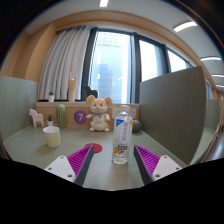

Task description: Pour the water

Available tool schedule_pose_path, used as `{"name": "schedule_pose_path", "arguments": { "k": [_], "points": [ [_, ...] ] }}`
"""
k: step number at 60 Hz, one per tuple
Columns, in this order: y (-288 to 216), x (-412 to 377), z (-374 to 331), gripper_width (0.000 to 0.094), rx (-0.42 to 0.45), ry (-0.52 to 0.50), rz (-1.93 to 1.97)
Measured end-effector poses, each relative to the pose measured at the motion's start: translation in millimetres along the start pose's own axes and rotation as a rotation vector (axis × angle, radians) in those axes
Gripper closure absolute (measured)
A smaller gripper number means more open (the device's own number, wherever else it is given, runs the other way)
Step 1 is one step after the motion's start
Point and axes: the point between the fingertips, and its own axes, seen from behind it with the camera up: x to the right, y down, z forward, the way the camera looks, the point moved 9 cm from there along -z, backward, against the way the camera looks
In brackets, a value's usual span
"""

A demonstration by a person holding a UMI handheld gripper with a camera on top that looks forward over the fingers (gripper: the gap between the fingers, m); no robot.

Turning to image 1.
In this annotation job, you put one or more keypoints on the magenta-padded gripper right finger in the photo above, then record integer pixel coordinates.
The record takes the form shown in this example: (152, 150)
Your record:
(164, 165)

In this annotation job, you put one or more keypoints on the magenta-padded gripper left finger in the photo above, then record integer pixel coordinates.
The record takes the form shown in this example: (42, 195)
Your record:
(61, 165)

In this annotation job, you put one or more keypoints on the clear plastic drink bottle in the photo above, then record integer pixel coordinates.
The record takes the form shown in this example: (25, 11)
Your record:
(122, 136)

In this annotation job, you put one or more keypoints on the white cup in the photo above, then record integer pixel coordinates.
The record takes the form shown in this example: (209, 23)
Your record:
(52, 137)

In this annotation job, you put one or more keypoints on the flat round red coaster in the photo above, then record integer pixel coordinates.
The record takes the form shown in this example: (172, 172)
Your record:
(97, 147)

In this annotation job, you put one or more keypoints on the small plant in white pot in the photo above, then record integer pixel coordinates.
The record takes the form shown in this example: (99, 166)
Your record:
(51, 98)
(50, 122)

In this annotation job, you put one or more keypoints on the round green cactus ornament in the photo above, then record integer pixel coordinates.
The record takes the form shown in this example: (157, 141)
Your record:
(137, 126)

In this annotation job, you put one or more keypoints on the tall green cactus ornament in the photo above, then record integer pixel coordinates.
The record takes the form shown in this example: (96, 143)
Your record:
(61, 116)

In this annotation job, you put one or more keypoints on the round purple number sign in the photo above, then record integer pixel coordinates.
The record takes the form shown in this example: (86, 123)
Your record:
(80, 117)

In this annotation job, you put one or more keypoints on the green desk partition panel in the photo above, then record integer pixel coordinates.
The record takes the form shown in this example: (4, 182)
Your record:
(173, 113)
(16, 106)
(212, 115)

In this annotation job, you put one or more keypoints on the pink horse figurine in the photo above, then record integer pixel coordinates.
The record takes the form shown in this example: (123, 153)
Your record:
(35, 117)

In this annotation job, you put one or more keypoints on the beige plush mouse toy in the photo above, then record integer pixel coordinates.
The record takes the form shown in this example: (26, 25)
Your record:
(98, 116)

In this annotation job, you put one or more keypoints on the wooden hand sculpture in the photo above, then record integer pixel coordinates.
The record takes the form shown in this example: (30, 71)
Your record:
(72, 90)

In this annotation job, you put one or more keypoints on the black horse figurine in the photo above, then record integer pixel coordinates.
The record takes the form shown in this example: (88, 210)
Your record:
(89, 91)

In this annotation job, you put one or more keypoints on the white pleated curtain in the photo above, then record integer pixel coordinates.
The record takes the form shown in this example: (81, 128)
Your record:
(63, 63)

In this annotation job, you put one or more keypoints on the dark-framed window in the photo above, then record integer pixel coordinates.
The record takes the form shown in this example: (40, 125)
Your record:
(113, 66)

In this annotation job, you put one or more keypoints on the ceiling lights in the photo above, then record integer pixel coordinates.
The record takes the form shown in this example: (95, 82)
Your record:
(185, 26)

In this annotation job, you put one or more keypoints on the white wall socket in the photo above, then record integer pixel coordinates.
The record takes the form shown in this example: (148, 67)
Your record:
(134, 112)
(114, 112)

